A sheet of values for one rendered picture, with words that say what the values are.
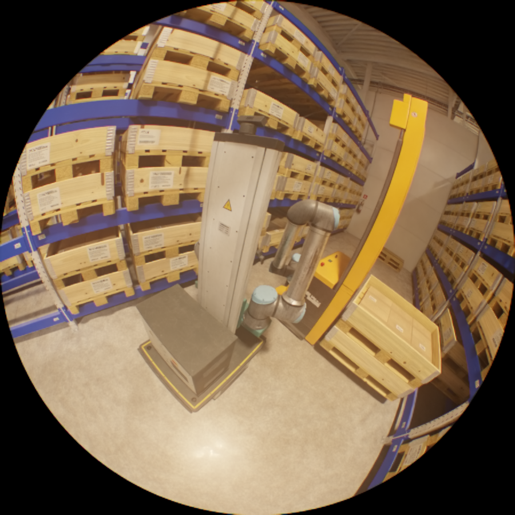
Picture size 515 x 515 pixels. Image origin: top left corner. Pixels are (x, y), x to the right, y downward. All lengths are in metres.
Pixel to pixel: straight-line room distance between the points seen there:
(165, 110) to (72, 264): 1.46
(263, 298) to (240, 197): 0.57
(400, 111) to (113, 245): 2.53
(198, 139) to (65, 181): 1.12
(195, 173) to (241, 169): 0.95
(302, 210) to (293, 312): 0.58
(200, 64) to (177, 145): 0.75
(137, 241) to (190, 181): 0.72
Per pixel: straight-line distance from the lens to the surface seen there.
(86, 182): 1.52
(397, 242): 7.11
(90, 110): 1.60
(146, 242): 1.73
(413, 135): 1.57
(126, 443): 1.85
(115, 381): 1.94
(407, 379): 2.10
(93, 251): 1.71
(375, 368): 1.99
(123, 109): 1.58
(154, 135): 1.52
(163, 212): 1.72
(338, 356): 2.08
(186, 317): 1.06
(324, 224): 0.90
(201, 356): 0.94
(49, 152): 1.59
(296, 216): 0.90
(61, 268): 1.84
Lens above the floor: 1.70
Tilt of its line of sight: 32 degrees down
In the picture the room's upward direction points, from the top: 15 degrees clockwise
